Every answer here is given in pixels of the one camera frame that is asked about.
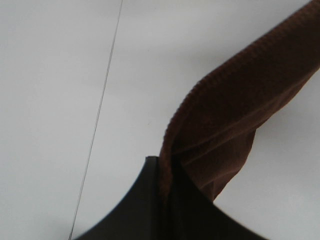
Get brown towel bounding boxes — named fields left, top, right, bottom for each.
left=158, top=0, right=320, bottom=201

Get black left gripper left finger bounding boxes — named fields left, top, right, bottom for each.
left=77, top=156, right=163, bottom=240

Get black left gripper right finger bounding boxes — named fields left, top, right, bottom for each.
left=169, top=159, right=320, bottom=240

